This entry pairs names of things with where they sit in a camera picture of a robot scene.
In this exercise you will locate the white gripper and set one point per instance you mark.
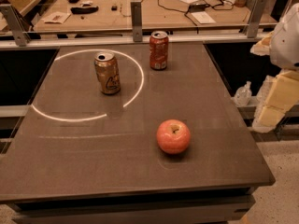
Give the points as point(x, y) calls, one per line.
point(286, 46)

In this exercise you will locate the orange gold soda can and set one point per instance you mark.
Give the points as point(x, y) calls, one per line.
point(107, 71)

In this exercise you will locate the red soda can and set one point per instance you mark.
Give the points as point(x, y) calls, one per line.
point(158, 50)

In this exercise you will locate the red apple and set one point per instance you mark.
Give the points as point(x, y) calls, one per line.
point(173, 136)

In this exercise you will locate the clear plastic bottle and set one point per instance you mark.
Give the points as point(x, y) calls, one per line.
point(243, 95)

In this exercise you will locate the white paper card right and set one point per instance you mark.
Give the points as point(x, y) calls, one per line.
point(203, 17)

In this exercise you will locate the white paper card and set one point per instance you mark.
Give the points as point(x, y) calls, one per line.
point(203, 17)
point(56, 17)

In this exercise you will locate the wooden background table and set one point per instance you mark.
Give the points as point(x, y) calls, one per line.
point(168, 15)

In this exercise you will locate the black power adapter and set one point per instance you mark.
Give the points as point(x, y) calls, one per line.
point(197, 7)

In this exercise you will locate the black device on table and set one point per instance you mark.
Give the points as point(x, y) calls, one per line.
point(83, 10)

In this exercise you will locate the white paper card left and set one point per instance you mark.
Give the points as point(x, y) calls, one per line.
point(56, 17)

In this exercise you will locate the metal rail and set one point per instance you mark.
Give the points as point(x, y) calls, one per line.
point(116, 40)

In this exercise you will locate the right metal bracket post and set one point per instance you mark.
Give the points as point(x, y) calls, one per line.
point(255, 18)

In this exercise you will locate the metal bracket post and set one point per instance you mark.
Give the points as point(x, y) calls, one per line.
point(136, 19)
point(255, 18)
point(18, 26)

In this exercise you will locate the middle metal bracket post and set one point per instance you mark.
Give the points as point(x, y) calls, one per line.
point(136, 19)

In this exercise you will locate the left metal bracket post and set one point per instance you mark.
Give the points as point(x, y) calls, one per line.
point(18, 26)

